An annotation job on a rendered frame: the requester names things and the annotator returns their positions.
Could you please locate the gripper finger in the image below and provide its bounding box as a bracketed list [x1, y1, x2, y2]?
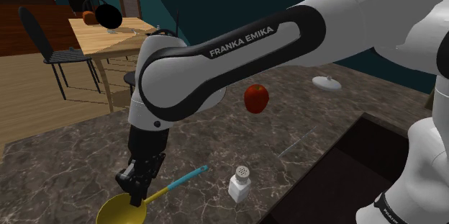
[115, 161, 139, 192]
[130, 153, 166, 207]

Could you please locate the black chair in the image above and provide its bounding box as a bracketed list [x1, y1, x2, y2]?
[81, 0, 110, 20]
[17, 6, 103, 102]
[122, 71, 138, 97]

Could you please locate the white salt shaker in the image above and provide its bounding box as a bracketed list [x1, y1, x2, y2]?
[227, 166, 252, 204]

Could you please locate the wooden dining table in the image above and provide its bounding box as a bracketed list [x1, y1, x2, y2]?
[68, 3, 159, 112]

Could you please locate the red apple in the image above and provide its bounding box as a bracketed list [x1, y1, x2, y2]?
[243, 84, 271, 115]

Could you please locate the white round lid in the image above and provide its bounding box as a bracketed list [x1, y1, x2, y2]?
[312, 75, 343, 93]

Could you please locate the dark kitchen sink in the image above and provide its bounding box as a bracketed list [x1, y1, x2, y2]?
[258, 112, 410, 224]

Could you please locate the yellow ladle with blue handle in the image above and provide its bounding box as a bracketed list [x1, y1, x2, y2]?
[96, 165, 209, 224]

